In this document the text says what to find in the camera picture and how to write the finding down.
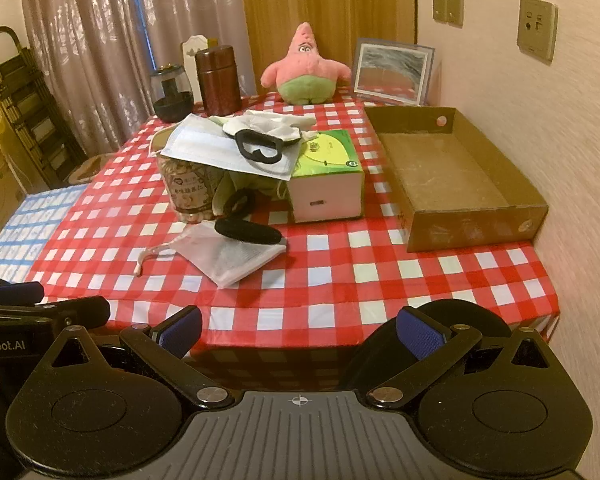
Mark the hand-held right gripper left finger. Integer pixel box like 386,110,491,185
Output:
47,305,236,408

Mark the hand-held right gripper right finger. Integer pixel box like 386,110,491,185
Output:
365,306,556,408

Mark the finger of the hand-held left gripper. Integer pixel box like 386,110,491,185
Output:
0,296,112,333
0,280,45,306

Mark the white mesh bag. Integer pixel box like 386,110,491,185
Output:
135,222,288,289

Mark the brown cardboard box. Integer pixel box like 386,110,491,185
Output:
364,106,549,253

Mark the blue face mask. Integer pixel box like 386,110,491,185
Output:
147,114,301,182

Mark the black looped strap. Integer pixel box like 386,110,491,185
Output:
234,129,285,166

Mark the white cloth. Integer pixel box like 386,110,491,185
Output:
210,109,321,146

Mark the blue checkered cloth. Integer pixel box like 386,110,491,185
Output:
0,182,91,278

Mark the nut jar with tan lid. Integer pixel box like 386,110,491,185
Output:
159,152,231,223

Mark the woven basket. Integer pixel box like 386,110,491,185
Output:
67,152,118,186

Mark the green tissue box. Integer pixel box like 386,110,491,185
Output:
285,129,366,224

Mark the dark folding rack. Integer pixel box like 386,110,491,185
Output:
0,26,88,188

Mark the glass jar with dark contents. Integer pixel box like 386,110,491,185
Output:
150,64,195,123

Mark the grey patterned curtain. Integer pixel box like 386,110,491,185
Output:
17,0,256,153

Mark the brown cylindrical canister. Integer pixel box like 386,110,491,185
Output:
195,45,243,116

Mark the white wooden holder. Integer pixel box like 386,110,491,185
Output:
181,35,218,103

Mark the pink starfish plush toy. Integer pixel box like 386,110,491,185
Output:
260,22,353,107

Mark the wooden panel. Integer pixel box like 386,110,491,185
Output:
237,0,418,96

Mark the clear photo frame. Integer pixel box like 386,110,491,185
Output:
352,37,437,107

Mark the beige wall socket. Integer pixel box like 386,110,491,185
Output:
516,0,558,63

